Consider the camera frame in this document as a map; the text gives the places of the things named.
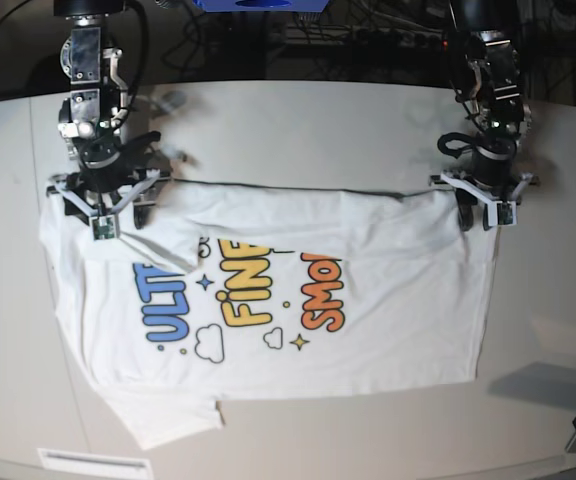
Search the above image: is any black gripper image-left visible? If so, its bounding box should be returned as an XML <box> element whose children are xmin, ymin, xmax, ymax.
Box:
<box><xmin>64</xmin><ymin>131</ymin><xmax>163</xmax><ymax>230</ymax></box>

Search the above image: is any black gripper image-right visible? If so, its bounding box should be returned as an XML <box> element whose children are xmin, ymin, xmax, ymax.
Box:
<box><xmin>437</xmin><ymin>132</ymin><xmax>517</xmax><ymax>231</ymax></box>

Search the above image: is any white printed T-shirt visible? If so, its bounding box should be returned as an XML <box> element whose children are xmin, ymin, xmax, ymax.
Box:
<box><xmin>39</xmin><ymin>181</ymin><xmax>497</xmax><ymax>449</ymax></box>

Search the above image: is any white label strip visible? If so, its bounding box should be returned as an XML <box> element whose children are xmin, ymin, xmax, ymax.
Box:
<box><xmin>37</xmin><ymin>448</ymin><xmax>153</xmax><ymax>479</ymax></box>

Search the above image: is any blue box at top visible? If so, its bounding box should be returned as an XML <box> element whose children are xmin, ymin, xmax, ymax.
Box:
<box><xmin>194</xmin><ymin>0</ymin><xmax>329</xmax><ymax>13</ymax></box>

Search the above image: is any power strip with red light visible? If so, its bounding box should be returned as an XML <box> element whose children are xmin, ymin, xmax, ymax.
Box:
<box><xmin>354</xmin><ymin>29</ymin><xmax>447</xmax><ymax>51</ymax></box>

